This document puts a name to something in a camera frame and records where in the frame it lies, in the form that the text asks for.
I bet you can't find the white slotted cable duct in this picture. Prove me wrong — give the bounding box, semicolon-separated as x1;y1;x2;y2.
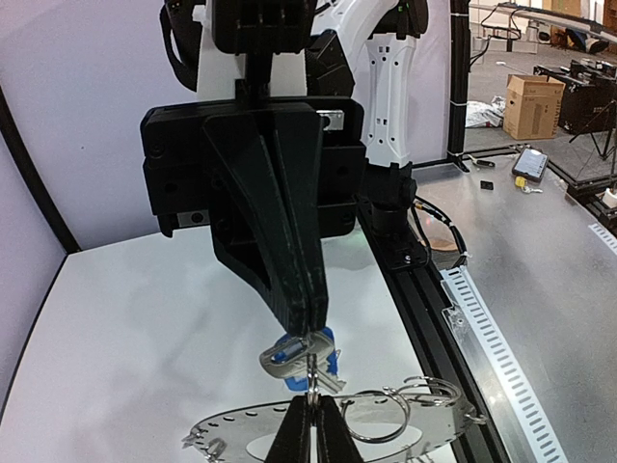
441;266;568;462

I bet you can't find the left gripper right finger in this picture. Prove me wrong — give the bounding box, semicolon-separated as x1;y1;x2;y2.
315;395;362;463

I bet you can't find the black front aluminium rail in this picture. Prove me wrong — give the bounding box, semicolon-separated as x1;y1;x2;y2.
356;206;512;463

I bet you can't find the metal disc keyring with rings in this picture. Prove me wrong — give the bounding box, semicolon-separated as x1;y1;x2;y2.
182;369;487;462

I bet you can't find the black phone device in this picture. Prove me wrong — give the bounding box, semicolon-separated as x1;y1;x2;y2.
512;148;549;183

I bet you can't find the blue tagged silver key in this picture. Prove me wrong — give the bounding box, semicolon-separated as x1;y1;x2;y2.
258;327;346;394

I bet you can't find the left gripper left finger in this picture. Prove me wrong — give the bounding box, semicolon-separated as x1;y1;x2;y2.
264;395;313;463

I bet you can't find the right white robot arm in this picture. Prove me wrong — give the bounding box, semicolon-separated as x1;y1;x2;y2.
140;1;429;337

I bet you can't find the right black frame post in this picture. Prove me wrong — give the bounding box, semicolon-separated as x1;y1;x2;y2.
446;0;471;173

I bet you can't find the cardboard box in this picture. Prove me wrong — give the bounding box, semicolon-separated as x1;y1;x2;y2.
503;74;565;140

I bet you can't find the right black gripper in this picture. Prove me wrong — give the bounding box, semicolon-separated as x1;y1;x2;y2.
140;98;365;333

